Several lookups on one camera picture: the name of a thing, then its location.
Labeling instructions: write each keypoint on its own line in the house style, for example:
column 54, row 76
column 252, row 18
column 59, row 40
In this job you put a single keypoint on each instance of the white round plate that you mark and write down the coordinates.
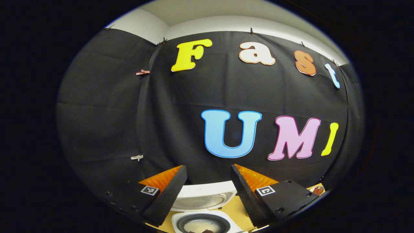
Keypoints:
column 312, row 190

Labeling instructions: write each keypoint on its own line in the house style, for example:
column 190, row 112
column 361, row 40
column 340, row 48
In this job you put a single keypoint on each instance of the red cloth clip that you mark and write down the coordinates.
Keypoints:
column 143, row 72

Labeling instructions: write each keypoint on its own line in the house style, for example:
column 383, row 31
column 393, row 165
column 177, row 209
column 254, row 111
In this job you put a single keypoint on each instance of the white rice cooker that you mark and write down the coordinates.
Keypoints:
column 207, row 189

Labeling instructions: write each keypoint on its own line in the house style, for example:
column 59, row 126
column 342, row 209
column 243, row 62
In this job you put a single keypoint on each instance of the white cloth clip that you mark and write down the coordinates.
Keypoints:
column 137, row 157

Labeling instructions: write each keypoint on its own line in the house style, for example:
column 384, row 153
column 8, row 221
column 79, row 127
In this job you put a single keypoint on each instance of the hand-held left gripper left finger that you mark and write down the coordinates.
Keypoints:
column 171, row 192

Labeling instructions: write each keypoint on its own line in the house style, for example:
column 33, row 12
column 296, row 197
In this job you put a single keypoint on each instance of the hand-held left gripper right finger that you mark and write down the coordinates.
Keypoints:
column 242, row 192

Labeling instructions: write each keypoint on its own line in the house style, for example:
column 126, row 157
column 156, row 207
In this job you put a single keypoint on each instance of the red meat piece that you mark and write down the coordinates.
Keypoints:
column 319, row 191

